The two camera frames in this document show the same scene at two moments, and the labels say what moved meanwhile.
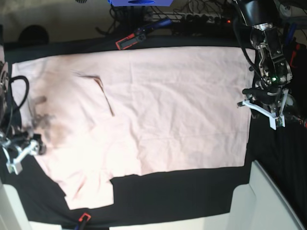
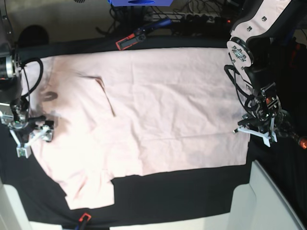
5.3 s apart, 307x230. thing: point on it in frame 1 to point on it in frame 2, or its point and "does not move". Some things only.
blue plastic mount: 140,3 does not move
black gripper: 20,142 to 33,122
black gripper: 268,94 to 260,117
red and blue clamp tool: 134,38 does not move
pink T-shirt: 105,113 does not move
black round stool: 34,35 does not move
